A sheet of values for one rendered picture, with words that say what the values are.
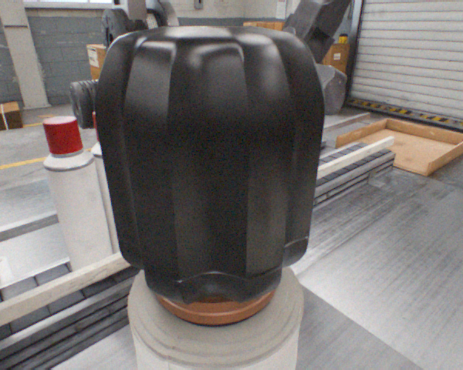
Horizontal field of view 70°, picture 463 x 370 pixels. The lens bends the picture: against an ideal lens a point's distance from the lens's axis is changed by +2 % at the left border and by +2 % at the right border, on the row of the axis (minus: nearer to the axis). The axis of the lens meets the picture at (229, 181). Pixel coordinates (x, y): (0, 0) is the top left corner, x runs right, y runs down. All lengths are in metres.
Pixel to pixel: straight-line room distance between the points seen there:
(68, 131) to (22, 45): 5.30
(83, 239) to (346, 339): 0.31
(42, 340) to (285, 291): 0.34
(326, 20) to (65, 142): 0.42
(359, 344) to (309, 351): 0.05
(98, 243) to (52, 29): 5.41
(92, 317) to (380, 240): 0.47
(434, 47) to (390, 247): 4.19
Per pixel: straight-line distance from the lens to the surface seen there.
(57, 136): 0.39
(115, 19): 0.89
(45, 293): 0.43
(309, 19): 0.58
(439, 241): 0.69
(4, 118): 4.68
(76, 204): 0.41
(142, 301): 0.16
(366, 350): 0.40
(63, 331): 0.46
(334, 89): 0.54
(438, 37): 4.72
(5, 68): 5.73
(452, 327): 0.54
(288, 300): 0.16
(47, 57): 5.77
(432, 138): 1.24
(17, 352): 0.46
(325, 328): 0.40
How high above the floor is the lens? 1.18
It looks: 26 degrees down
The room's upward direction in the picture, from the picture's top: straight up
